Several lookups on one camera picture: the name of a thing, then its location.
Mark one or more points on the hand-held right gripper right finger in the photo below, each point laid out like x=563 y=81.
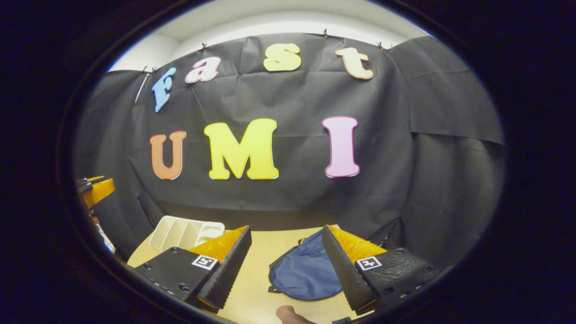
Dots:
x=344 y=273

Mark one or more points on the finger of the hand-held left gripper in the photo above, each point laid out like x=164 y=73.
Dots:
x=92 y=180
x=100 y=191

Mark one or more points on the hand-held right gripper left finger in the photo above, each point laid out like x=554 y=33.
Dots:
x=231 y=269

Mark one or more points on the blue and black schoolbag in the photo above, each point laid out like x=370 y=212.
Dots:
x=303 y=274

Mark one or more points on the white plastic bookshelf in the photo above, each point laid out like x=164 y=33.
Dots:
x=184 y=231

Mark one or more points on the thin white rod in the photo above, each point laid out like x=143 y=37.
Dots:
x=141 y=88

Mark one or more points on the black backdrop cloth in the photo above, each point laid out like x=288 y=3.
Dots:
x=292 y=99

